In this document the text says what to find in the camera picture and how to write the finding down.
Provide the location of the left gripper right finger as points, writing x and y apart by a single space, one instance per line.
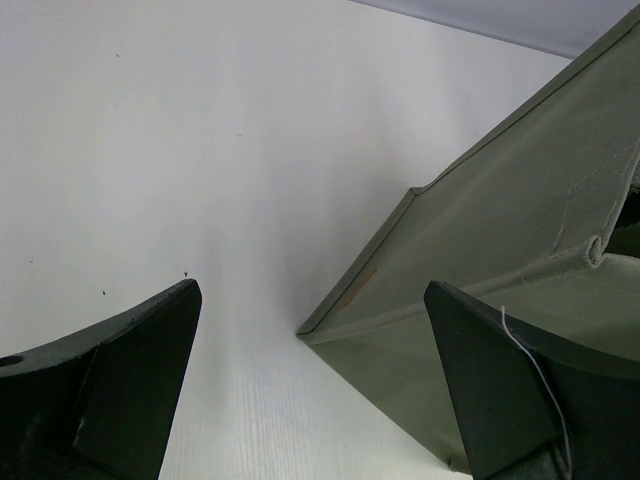
528 403

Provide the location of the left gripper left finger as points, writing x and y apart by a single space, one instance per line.
99 403

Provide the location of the olive green canvas bag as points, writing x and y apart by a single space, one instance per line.
539 219

